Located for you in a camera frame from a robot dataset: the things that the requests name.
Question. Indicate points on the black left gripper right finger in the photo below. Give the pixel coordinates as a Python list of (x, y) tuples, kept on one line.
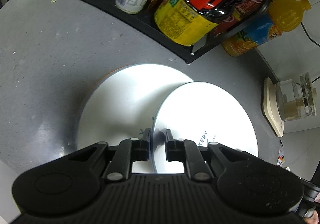
[(194, 158)]

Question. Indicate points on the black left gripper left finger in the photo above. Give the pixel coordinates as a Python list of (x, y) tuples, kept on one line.
[(132, 155)]

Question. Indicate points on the white bakery plate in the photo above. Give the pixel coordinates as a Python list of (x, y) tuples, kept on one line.
[(201, 112)]

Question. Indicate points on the large white plate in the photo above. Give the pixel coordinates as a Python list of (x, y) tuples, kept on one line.
[(125, 102)]

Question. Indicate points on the right hand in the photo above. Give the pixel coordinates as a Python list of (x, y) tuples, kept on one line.
[(314, 219)]

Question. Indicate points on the black spice rack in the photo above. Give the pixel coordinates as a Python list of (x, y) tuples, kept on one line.
[(144, 23)]

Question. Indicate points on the glass kettle with beige lid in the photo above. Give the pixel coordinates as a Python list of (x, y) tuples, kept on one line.
[(296, 98)]

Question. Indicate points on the red drink can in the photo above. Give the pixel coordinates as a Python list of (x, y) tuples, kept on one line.
[(241, 10)]

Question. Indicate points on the orange juice bottle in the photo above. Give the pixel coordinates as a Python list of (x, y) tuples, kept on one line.
[(281, 16)]

